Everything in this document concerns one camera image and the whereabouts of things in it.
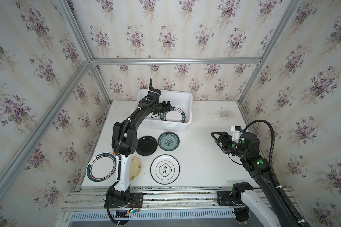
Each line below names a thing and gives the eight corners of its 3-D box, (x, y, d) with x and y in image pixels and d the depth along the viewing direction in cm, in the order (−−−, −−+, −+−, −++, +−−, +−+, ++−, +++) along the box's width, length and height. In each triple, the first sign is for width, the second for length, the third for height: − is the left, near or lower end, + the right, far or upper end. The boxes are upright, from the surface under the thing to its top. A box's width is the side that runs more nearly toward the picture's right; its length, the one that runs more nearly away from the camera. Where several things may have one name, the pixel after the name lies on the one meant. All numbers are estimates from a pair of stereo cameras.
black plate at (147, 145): (136, 155, 91) (135, 153, 88) (139, 137, 99) (138, 135, 97) (156, 155, 91) (156, 154, 89) (158, 138, 99) (157, 136, 97)
